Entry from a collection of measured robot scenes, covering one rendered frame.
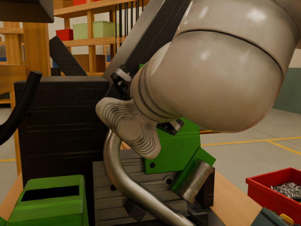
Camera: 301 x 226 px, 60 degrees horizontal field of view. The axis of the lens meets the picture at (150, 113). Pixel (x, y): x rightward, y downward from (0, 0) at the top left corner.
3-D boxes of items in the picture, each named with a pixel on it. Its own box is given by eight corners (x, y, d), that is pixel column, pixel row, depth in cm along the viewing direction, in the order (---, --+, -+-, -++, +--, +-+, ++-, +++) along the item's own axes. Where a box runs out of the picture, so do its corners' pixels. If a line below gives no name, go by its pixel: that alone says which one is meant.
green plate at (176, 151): (187, 165, 59) (181, 73, 61) (203, 169, 51) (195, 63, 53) (137, 170, 56) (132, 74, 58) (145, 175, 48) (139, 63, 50)
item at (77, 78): (105, 177, 88) (101, 75, 82) (114, 231, 59) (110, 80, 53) (47, 183, 84) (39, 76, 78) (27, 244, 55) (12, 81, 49)
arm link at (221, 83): (180, 145, 27) (212, 72, 29) (289, 153, 12) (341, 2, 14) (120, 115, 26) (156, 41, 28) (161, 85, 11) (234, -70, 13)
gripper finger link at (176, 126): (161, 118, 37) (152, 113, 38) (176, 137, 39) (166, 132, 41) (172, 106, 37) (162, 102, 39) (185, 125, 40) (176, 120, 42)
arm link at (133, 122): (90, 111, 31) (90, 105, 25) (152, 47, 33) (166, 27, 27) (146, 162, 32) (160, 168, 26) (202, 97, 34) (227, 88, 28)
